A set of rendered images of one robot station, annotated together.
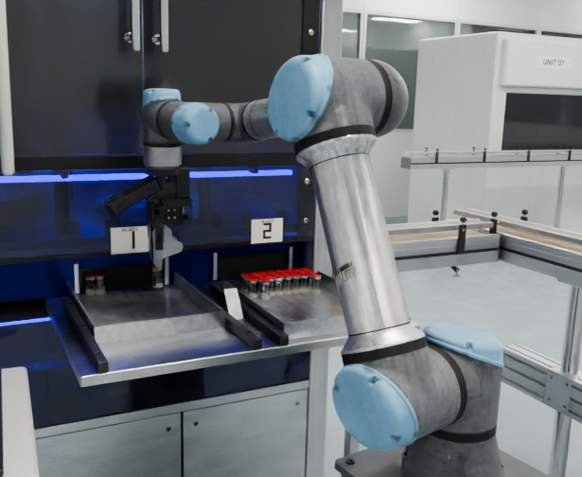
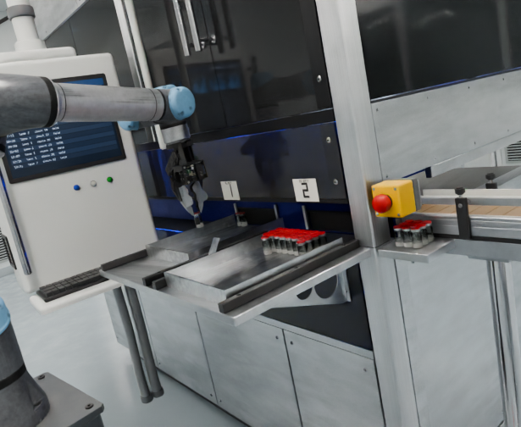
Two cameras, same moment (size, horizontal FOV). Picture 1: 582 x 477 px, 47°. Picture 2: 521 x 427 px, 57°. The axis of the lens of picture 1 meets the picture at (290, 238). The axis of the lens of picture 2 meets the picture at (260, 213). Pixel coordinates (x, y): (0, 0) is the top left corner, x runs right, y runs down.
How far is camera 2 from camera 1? 1.72 m
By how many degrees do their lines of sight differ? 78
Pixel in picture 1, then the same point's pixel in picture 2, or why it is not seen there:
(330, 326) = (187, 287)
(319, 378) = (382, 354)
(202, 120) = not seen: hidden behind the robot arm
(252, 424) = (330, 367)
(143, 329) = (160, 253)
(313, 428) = (387, 405)
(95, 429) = not seen: hidden behind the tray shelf
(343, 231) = not seen: outside the picture
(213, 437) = (305, 361)
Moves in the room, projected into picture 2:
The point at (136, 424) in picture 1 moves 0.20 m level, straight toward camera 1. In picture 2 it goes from (260, 324) to (203, 346)
